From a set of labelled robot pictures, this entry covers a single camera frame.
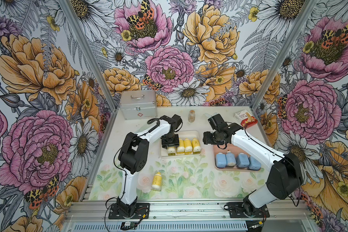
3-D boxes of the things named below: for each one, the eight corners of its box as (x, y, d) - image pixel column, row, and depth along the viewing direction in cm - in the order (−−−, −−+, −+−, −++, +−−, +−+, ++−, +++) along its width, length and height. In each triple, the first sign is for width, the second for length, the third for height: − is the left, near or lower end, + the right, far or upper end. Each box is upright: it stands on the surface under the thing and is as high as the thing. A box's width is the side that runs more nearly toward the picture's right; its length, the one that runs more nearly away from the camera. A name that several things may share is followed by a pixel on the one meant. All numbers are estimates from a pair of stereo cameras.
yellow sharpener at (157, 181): (153, 191, 82) (151, 187, 76) (155, 176, 87) (153, 171, 81) (161, 191, 82) (160, 187, 76) (162, 176, 87) (161, 171, 81)
